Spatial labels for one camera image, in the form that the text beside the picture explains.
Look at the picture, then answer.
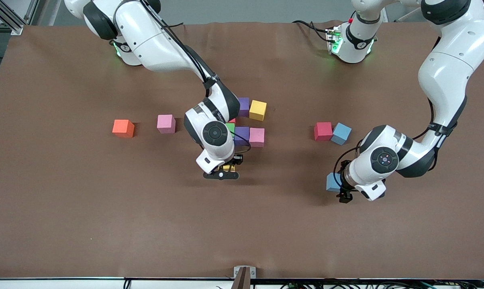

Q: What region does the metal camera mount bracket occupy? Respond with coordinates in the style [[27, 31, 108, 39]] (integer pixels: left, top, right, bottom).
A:
[[233, 266, 257, 289]]

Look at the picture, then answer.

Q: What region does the light blue foam cube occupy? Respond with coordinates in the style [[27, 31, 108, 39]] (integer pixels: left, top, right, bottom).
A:
[[331, 122, 352, 146], [326, 173, 343, 192]]

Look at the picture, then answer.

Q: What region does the brown table cover mat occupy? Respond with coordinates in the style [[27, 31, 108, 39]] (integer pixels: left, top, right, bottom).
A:
[[0, 20, 484, 280]]

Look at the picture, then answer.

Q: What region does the orange foam cube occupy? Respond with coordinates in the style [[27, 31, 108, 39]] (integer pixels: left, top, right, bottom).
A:
[[112, 119, 135, 138]]

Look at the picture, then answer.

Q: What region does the black cable on table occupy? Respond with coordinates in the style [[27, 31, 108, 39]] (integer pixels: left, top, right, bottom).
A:
[[292, 19, 331, 41]]

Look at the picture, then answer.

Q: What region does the pink foam cube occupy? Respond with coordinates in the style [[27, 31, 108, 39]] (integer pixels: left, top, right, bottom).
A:
[[249, 128, 265, 148], [157, 114, 176, 134]]

